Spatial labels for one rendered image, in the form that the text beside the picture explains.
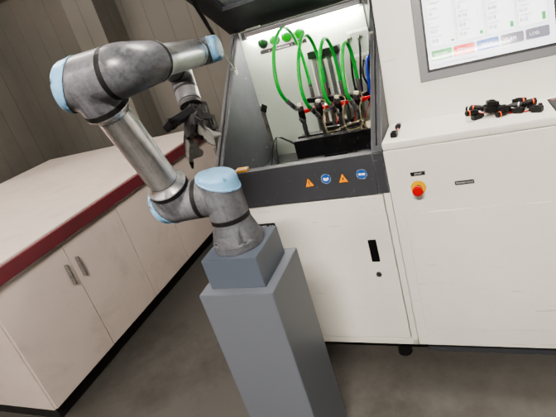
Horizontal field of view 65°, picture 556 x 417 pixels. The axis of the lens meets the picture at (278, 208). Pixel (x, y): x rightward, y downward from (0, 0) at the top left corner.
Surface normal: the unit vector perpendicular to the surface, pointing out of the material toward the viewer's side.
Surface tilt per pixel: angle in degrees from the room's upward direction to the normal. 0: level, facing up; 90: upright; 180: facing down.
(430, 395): 0
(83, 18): 90
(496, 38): 76
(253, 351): 90
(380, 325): 90
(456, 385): 0
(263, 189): 90
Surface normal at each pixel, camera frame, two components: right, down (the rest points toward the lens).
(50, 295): 0.91, -0.11
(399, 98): -0.39, 0.23
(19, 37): -0.31, 0.46
